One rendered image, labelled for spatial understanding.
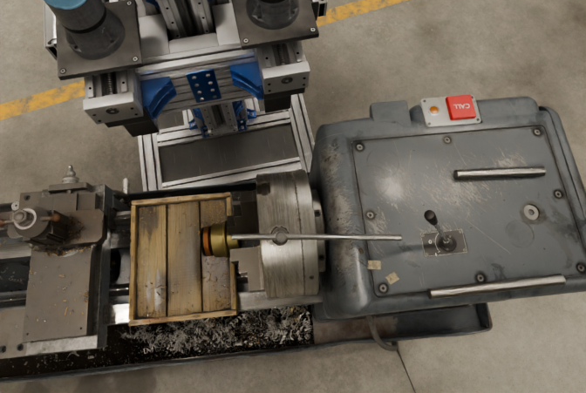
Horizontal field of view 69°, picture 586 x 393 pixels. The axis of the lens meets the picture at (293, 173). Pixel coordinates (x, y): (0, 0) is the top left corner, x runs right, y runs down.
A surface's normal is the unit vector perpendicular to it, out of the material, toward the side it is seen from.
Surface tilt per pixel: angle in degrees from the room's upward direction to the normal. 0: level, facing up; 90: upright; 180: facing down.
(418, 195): 0
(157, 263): 0
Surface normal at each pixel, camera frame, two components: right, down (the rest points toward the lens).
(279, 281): 0.09, 0.54
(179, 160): 0.02, -0.33
